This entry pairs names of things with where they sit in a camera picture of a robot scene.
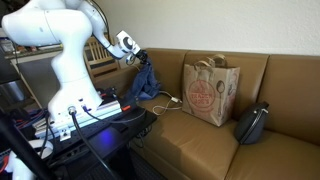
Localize brown Trader Joe's paper bag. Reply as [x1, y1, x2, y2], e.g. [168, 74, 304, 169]
[181, 53, 241, 128]

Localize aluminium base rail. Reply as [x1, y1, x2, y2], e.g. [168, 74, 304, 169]
[33, 99, 123, 142]

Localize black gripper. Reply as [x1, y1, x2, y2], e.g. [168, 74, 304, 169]
[133, 49, 150, 66]

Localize grey kitchen counter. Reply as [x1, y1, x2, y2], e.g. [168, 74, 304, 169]
[3, 45, 64, 62]

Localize blue denim trouser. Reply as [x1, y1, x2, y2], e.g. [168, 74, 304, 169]
[124, 59, 163, 102]

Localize black tripod pole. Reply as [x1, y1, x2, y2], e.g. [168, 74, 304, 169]
[0, 108, 52, 180]

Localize white rounded device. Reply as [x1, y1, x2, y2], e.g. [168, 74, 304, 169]
[5, 139, 55, 180]

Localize thin black base cable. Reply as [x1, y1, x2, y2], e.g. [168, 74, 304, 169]
[82, 105, 148, 125]

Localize wooden slatted chair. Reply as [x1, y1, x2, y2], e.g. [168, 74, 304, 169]
[83, 34, 121, 80]

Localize tan leather sofa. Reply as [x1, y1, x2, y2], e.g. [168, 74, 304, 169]
[92, 47, 320, 180]

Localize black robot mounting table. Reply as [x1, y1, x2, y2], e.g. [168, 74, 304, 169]
[13, 96, 158, 169]

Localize black oval hard case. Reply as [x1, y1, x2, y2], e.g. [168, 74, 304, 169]
[233, 100, 270, 145]

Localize thick black base cable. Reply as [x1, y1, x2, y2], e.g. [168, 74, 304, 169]
[67, 105, 118, 180]

